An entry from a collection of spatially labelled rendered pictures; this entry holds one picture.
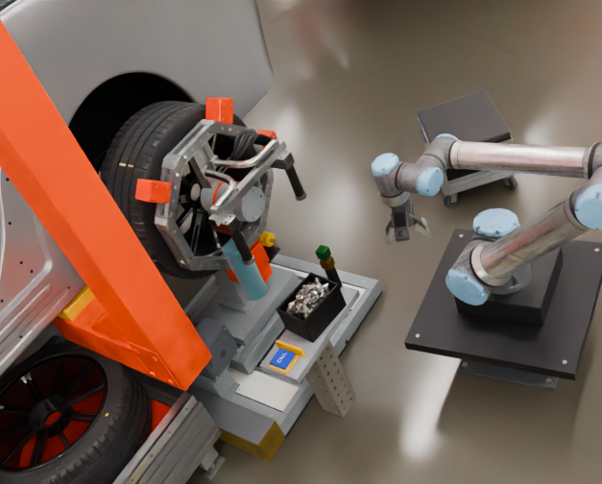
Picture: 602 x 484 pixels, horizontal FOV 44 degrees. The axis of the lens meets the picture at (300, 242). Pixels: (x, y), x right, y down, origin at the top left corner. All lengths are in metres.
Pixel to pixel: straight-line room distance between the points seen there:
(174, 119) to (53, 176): 0.71
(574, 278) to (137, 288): 1.54
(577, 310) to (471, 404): 0.53
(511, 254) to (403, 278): 1.16
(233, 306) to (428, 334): 0.91
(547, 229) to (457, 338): 0.71
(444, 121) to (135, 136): 1.56
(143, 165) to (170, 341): 0.60
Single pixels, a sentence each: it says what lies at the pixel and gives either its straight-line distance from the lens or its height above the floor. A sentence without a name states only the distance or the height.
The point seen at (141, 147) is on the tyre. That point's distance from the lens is 2.68.
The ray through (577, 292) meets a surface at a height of 0.30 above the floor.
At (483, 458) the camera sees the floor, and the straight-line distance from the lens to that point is 2.84.
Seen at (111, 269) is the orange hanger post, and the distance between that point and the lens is 2.30.
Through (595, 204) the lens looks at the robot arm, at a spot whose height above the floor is 1.04.
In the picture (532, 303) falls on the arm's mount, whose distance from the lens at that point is 2.69.
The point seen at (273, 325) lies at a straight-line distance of 3.22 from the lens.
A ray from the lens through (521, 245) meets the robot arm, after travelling 2.29.
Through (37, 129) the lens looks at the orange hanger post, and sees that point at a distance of 2.08.
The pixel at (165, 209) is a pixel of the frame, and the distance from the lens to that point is 2.61.
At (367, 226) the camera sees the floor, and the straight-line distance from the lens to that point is 3.73.
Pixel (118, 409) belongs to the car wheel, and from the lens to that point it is 2.81.
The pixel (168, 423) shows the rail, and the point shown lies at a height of 0.39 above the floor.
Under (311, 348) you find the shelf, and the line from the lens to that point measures 2.69.
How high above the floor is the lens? 2.44
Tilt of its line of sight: 40 degrees down
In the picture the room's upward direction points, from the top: 23 degrees counter-clockwise
